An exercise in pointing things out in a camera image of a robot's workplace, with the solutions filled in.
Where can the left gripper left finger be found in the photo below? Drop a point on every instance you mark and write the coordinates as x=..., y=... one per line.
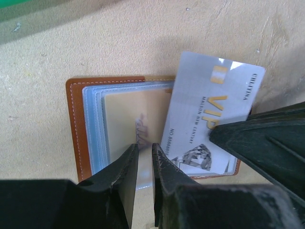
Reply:
x=103, y=201

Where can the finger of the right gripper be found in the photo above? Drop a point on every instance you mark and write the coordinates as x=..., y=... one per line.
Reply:
x=274, y=149
x=294, y=114

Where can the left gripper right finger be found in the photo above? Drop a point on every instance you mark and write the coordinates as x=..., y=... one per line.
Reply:
x=182, y=203

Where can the silver VIP card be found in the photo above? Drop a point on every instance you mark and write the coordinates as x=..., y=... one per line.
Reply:
x=208, y=91

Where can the green plastic bin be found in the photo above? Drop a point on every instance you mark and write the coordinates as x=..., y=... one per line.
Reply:
x=25, y=8

